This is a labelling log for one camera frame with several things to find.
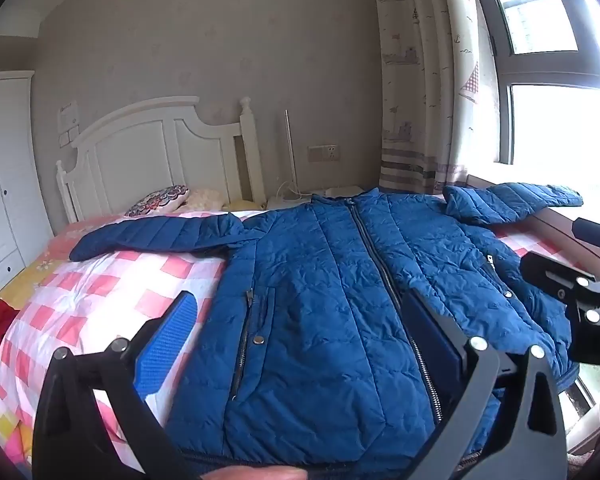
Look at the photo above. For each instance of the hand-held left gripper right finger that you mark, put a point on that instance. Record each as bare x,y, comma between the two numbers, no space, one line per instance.
432,335

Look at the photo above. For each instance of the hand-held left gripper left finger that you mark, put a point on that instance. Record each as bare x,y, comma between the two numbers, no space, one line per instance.
167,340

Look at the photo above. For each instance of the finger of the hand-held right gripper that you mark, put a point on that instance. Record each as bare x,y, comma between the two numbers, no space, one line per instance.
555,272
597,235

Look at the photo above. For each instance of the blue puffer jacket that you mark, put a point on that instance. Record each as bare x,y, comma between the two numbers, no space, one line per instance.
320,285

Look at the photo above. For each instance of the person's left hand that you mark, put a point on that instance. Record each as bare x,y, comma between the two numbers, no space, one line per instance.
252,474

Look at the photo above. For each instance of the pink checked blanket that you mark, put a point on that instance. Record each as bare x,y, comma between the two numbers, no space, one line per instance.
115,290

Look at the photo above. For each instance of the window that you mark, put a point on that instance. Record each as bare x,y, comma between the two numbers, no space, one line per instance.
555,125

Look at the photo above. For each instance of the patterned round cushion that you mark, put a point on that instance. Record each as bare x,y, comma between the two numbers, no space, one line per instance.
157,201

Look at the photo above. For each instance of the cream plush toy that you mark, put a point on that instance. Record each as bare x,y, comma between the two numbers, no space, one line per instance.
204,199

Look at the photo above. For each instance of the yellow floral bedsheet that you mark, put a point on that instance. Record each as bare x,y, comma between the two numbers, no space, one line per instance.
27,280

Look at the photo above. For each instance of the white box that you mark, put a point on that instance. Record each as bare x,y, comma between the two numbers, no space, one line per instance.
343,191

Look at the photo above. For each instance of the white bed headboard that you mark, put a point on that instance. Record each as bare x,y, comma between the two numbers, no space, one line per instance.
130,150

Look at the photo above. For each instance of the white desk lamp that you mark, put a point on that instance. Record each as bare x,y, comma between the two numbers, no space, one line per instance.
291,160

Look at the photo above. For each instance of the white wardrobe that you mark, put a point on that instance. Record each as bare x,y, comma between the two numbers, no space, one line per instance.
10,175

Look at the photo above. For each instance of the sailboat print curtain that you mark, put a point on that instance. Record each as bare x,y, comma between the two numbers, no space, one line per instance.
420,85

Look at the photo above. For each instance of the wall socket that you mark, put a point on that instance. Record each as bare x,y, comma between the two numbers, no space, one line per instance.
323,152

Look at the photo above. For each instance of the wall switch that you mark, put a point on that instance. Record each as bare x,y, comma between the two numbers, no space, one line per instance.
69,137

